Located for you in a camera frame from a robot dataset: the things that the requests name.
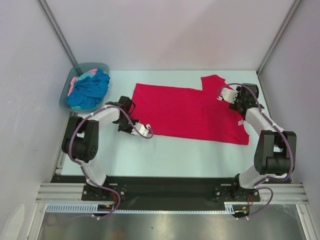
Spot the right aluminium corner post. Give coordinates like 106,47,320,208
256,0,303,77

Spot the pink t shirt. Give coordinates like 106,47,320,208
67,68,98,96

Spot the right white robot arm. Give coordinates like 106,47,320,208
227,83,297,201

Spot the slotted cable duct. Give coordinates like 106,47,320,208
46,202,249,215

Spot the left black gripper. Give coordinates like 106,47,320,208
115,116,140,135

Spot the translucent blue plastic basket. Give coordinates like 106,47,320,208
59,62,110,113

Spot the left aluminium corner post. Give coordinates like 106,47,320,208
36,0,78,66

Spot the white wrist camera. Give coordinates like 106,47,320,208
134,122,151,137
217,87,239,104

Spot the aluminium corner post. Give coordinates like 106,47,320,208
256,0,303,77
36,0,78,66

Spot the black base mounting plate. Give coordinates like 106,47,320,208
50,175,294,212

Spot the aluminium front rail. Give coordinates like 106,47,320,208
36,183,309,204

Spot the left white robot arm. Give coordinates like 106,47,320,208
61,96,139,200

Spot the red t shirt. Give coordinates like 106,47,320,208
132,75,250,146

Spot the blue t shirt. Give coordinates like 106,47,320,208
65,68,110,110

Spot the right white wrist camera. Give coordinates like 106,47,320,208
217,87,239,104

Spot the light teal t shirt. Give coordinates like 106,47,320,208
66,72,94,109

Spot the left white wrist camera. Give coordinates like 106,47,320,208
134,122,151,137

